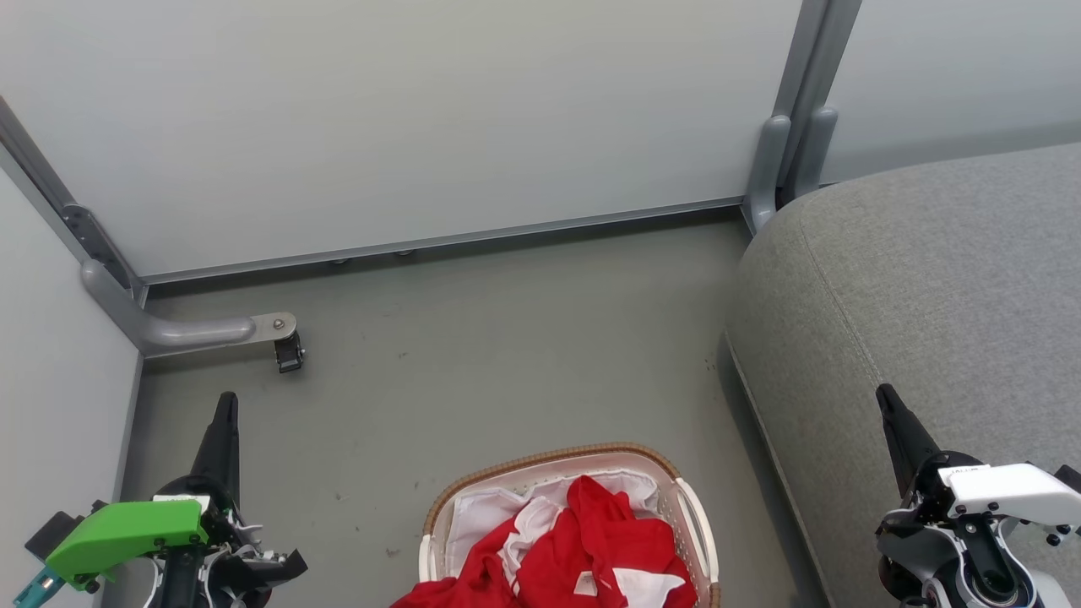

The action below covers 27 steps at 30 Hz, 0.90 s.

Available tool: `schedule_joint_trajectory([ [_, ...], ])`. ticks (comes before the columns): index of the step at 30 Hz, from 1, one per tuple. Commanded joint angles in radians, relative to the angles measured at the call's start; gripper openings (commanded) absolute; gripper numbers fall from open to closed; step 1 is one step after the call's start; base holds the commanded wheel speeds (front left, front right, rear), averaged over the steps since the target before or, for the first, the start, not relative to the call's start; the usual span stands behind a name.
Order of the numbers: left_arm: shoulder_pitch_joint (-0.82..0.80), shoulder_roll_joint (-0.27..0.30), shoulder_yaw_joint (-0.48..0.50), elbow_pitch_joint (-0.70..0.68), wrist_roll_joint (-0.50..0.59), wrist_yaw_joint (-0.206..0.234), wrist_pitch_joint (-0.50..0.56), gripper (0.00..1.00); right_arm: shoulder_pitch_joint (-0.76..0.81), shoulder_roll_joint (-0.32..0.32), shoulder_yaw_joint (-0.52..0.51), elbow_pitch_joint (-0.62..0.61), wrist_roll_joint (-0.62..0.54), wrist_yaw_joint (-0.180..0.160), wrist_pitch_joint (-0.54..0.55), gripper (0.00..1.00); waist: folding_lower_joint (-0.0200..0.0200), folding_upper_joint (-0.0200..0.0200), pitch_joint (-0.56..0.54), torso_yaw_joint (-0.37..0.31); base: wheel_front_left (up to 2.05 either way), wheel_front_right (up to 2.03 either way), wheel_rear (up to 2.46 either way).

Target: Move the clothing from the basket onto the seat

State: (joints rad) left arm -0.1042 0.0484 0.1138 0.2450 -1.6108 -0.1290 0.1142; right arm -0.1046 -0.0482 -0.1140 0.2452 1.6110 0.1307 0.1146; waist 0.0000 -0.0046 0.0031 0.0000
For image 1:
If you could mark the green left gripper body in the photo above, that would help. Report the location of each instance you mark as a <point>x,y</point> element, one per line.
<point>127,532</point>

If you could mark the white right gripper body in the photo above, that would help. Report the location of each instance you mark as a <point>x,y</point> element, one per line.
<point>1005,490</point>

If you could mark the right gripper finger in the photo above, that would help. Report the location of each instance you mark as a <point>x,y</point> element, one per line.
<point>908,439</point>

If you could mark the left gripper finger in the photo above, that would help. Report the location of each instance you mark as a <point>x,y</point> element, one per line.
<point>221,439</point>

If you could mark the red cloth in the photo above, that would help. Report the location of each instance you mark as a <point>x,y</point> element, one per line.
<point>608,532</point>

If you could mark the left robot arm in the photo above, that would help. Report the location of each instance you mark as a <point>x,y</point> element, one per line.
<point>179,591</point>

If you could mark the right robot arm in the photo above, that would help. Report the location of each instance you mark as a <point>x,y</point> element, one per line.
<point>984,574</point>

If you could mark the grey fabric sofa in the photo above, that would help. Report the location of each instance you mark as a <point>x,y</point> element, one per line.
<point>929,295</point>

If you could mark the white cloth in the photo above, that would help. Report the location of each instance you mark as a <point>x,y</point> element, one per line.
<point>481,515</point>

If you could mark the black caster wheel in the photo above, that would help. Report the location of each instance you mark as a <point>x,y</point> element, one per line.
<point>289,355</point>

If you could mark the grey metal partition foot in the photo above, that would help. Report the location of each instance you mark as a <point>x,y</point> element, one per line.
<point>186,331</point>

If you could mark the white laundry basket brown rim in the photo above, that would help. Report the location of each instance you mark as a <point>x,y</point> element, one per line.
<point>549,467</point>

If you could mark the dark grey partition corner post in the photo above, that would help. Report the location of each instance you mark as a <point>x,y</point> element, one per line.
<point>93,241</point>

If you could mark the grey partition base rail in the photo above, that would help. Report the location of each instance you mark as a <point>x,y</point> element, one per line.
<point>439,239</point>

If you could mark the grey partition post with brackets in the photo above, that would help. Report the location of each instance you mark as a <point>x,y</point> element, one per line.
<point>798,84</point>

